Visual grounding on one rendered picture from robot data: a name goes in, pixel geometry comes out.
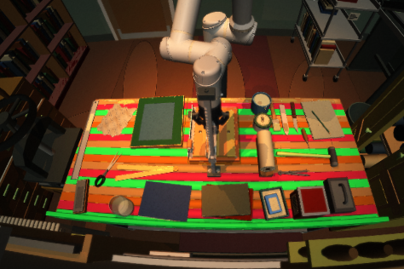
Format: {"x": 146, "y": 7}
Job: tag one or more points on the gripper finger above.
{"x": 199, "y": 117}
{"x": 222, "y": 118}

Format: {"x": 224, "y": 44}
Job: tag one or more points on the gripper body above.
{"x": 209, "y": 104}

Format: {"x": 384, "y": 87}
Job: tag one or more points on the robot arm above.
{"x": 205, "y": 51}

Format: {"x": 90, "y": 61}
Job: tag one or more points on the grey back-rule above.
{"x": 191, "y": 136}

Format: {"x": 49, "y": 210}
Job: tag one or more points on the olive top board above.
{"x": 228, "y": 139}

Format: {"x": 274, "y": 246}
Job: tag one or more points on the wooden gluing press base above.
{"x": 197, "y": 145}

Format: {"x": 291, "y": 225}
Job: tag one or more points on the yellow folding rule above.
{"x": 142, "y": 171}

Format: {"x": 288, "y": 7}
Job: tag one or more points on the olive brown board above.
{"x": 225, "y": 200}

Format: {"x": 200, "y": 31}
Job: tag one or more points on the dark blue board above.
{"x": 164, "y": 200}

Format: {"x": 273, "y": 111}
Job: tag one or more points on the round green tin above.
{"x": 262, "y": 121}

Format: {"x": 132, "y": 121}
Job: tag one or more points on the green cutting mat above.
{"x": 156, "y": 120}

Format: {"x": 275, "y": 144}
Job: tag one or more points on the wooden glue brush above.
{"x": 275, "y": 122}

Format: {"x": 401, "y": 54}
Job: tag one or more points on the beige paper roll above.
{"x": 265, "y": 152}

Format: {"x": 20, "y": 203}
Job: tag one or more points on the pale bone folder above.
{"x": 284, "y": 120}

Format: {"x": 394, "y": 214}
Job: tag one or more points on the beige patterned paper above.
{"x": 116, "y": 120}

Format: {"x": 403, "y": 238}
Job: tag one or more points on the dark metal drill bit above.
{"x": 293, "y": 172}

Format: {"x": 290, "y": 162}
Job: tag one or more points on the red book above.
{"x": 251, "y": 208}

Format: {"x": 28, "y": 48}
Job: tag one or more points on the green pencil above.
{"x": 320, "y": 122}

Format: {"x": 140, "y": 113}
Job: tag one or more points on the green framed blue picture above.
{"x": 274, "y": 203}

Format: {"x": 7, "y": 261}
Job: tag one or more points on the grey card sheet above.
{"x": 328, "y": 117}

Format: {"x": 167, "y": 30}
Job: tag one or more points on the beige cup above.
{"x": 121, "y": 206}

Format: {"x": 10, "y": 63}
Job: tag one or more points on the long steel ruler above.
{"x": 82, "y": 145}

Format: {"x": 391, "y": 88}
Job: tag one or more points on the beige book stack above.
{"x": 325, "y": 52}

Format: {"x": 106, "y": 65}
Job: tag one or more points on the red topped box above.
{"x": 312, "y": 201}

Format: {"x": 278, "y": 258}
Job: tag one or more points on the brown door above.
{"x": 135, "y": 0}

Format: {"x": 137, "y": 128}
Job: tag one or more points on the dark green bin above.
{"x": 358, "y": 111}

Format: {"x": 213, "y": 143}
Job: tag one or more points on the grey sanding block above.
{"x": 80, "y": 196}

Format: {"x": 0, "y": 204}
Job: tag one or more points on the grey shelf trolley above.
{"x": 344, "y": 29}

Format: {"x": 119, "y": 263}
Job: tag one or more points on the brown paper roll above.
{"x": 377, "y": 159}

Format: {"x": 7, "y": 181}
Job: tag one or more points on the dark green cabinet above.
{"x": 385, "y": 114}

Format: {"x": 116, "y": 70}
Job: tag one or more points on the dark wooden bookcase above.
{"x": 38, "y": 29}

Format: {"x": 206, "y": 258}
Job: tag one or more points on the dark drawer cabinet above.
{"x": 22, "y": 196}

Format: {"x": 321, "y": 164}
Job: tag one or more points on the wooden tray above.
{"x": 47, "y": 245}

